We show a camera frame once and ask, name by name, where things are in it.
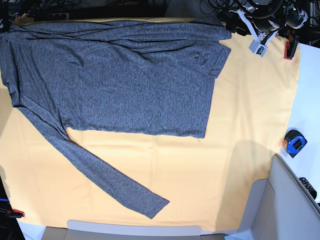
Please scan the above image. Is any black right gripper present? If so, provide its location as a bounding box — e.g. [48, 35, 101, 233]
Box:
[0, 14, 11, 33]

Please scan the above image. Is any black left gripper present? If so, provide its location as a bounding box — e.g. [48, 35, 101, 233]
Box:
[217, 11, 250, 35]

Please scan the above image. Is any grey long-sleeve shirt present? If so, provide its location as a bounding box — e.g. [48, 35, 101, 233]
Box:
[0, 21, 232, 218]

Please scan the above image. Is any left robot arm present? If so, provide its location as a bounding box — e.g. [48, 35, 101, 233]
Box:
[217, 0, 309, 36]

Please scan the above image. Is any red clamp right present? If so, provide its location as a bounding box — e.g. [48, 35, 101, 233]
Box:
[284, 34, 300, 60]

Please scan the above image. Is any red clamp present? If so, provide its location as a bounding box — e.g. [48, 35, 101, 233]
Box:
[5, 209, 25, 219]
[284, 34, 300, 60]

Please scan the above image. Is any blue tape measure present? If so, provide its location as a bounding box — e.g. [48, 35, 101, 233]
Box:
[282, 128, 308, 158]

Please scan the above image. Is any yellow table cloth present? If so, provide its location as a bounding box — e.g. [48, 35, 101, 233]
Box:
[0, 33, 300, 232]

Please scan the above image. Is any black perforated object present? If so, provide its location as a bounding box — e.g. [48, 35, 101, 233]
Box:
[299, 177, 318, 200]

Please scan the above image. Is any red clamp left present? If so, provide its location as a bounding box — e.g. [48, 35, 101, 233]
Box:
[5, 209, 25, 219]

